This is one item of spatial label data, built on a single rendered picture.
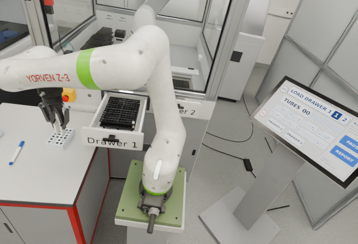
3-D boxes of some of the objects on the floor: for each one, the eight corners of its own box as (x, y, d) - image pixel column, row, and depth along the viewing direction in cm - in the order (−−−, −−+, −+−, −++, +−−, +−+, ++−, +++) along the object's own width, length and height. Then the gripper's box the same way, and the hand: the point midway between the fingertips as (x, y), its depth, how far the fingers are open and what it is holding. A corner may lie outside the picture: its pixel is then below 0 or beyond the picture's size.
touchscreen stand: (241, 274, 138) (334, 190, 78) (197, 217, 164) (242, 120, 104) (279, 230, 166) (369, 143, 106) (237, 187, 192) (290, 97, 132)
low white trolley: (90, 266, 128) (72, 204, 83) (-19, 262, 121) (-103, 192, 76) (112, 184, 175) (108, 114, 129) (34, 177, 168) (2, 102, 122)
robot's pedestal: (163, 285, 127) (186, 233, 82) (115, 279, 125) (111, 222, 80) (168, 233, 151) (188, 170, 106) (128, 227, 149) (130, 161, 104)
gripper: (26, 94, 82) (40, 136, 97) (64, 100, 83) (73, 141, 97) (38, 84, 89) (49, 125, 103) (73, 90, 89) (80, 130, 103)
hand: (59, 128), depth 98 cm, fingers closed
